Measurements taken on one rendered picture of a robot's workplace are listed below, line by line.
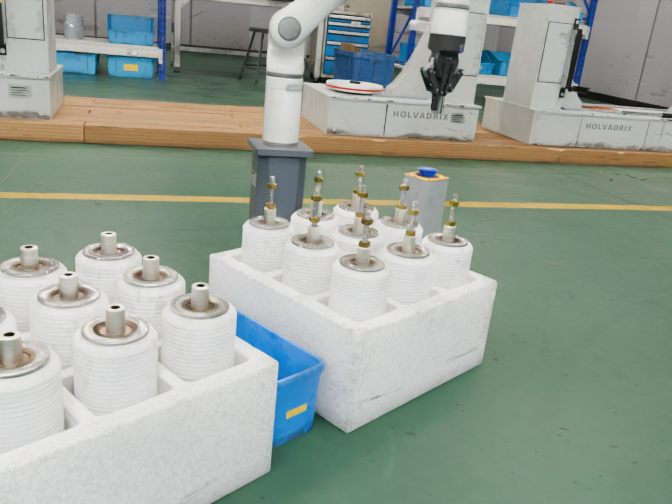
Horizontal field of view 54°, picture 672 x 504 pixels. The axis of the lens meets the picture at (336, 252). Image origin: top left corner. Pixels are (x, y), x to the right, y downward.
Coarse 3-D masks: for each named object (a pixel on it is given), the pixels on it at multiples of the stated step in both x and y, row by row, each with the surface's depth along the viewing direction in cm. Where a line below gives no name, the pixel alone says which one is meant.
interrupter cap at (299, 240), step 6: (300, 234) 116; (306, 234) 116; (294, 240) 113; (300, 240) 113; (324, 240) 114; (330, 240) 115; (300, 246) 110; (306, 246) 110; (312, 246) 111; (318, 246) 111; (324, 246) 111; (330, 246) 112
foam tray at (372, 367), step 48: (240, 288) 118; (288, 288) 111; (432, 288) 118; (480, 288) 121; (288, 336) 110; (336, 336) 102; (384, 336) 103; (432, 336) 114; (480, 336) 127; (336, 384) 104; (384, 384) 107; (432, 384) 119
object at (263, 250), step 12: (252, 228) 118; (288, 228) 120; (252, 240) 118; (264, 240) 117; (276, 240) 118; (252, 252) 119; (264, 252) 118; (276, 252) 118; (252, 264) 119; (264, 264) 119; (276, 264) 119
